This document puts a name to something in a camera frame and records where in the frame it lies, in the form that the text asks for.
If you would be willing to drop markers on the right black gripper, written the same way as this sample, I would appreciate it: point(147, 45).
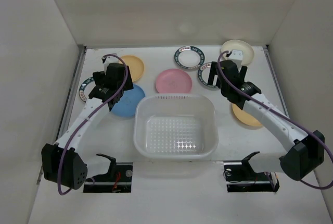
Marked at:
point(213, 71)

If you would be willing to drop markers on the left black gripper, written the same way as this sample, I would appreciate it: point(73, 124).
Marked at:
point(100, 76)

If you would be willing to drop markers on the patterned rim plate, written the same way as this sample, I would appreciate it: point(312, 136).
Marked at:
point(203, 77)
point(85, 88)
point(189, 57)

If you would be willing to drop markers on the blue plate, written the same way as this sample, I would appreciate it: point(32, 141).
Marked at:
point(126, 106)

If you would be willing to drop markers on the cream plate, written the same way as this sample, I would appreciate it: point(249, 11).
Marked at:
point(239, 45)

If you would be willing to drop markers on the orange plate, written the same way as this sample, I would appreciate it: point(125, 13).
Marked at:
point(135, 65)
point(244, 117)

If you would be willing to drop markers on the patterned rim plate top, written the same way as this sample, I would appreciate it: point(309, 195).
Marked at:
point(189, 57)

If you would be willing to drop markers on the pink plate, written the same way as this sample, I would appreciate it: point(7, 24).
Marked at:
point(173, 81)

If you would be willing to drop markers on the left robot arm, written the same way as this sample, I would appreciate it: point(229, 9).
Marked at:
point(62, 161)

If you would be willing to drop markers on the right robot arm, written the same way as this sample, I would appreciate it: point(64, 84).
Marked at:
point(303, 151)

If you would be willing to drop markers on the white plastic bin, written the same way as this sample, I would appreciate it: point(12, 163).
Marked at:
point(175, 127)

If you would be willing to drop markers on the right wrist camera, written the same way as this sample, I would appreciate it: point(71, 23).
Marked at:
point(236, 56)

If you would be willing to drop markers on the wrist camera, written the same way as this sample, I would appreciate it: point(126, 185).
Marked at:
point(236, 56)
point(107, 60)

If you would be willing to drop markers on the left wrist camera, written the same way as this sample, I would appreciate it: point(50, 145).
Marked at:
point(107, 60)

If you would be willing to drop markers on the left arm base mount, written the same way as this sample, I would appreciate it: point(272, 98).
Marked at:
point(114, 177)

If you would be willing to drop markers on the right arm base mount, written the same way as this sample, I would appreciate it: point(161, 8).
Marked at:
point(240, 177)

